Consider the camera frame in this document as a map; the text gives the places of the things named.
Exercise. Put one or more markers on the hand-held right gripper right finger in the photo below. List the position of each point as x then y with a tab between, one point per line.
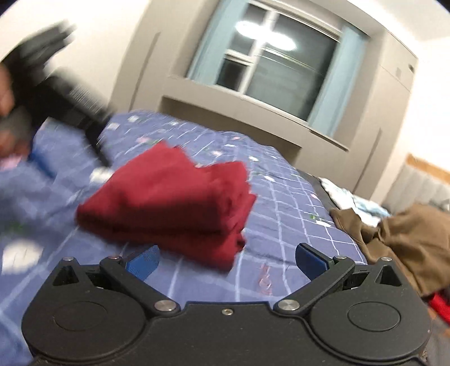
309	262

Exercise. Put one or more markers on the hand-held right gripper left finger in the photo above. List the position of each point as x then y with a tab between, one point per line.
145	261

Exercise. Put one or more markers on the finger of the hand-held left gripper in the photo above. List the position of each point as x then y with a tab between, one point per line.
42	160
96	147

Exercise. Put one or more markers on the red sweater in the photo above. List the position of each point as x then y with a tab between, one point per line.
168	197

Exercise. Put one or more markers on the person's left hand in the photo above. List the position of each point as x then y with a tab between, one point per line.
14	123

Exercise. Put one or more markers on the blue checked floral quilt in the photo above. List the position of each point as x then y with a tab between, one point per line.
281	218

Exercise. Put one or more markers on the white and blue patterned cloth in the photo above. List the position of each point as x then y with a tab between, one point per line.
346	200

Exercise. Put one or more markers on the beige built-in cabinet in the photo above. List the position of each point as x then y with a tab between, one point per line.
147	70

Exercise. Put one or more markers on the brown cloth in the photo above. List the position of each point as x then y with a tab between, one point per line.
411	239

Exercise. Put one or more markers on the grey padded panel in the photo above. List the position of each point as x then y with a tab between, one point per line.
422	186

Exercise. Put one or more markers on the red object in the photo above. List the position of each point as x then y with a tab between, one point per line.
442	306

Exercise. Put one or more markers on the light teal curtain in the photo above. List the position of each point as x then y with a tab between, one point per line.
339	81
204	38

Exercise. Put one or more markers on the window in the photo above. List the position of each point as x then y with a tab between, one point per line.
288	70

